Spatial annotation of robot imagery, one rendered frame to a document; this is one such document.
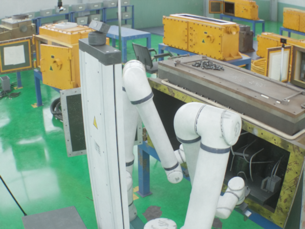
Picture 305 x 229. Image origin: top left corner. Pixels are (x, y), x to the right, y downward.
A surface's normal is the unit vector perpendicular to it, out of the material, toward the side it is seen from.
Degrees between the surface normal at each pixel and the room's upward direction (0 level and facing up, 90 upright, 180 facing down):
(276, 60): 90
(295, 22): 90
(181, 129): 109
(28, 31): 90
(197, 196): 80
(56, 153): 0
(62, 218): 0
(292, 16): 90
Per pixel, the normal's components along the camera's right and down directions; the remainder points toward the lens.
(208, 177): -0.25, 0.22
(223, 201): -0.27, -0.71
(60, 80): -0.62, 0.31
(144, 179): 0.58, 0.31
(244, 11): -0.81, 0.23
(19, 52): 0.32, 0.36
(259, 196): -0.01, -0.92
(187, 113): -0.60, -0.36
